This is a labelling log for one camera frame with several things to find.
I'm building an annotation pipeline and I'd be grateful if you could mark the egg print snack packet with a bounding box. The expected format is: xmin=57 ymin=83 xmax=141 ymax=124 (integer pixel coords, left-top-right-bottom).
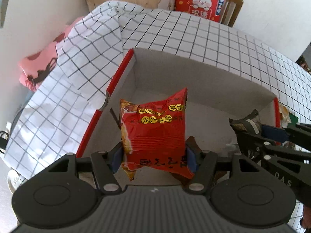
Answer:
xmin=279 ymin=103 xmax=291 ymax=128

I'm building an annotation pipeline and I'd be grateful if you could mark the dark green snack packet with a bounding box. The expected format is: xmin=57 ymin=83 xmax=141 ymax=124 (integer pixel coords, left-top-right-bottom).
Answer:
xmin=288 ymin=113 xmax=299 ymax=127

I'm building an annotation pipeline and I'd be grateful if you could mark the large red snack bag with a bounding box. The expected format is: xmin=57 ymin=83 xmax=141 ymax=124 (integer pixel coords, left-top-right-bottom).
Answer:
xmin=120 ymin=88 xmax=194 ymax=180

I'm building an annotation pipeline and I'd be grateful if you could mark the white black grid tablecloth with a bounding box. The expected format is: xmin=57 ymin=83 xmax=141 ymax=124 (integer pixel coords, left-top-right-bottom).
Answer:
xmin=3 ymin=0 xmax=311 ymax=231

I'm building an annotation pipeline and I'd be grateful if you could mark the red cardboard box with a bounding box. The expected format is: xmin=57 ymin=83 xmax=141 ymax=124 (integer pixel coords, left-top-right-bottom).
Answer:
xmin=76 ymin=48 xmax=280 ymax=157

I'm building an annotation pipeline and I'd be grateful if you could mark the wooden chair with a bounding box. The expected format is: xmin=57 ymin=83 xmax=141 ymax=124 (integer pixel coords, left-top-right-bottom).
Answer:
xmin=220 ymin=0 xmax=244 ymax=27

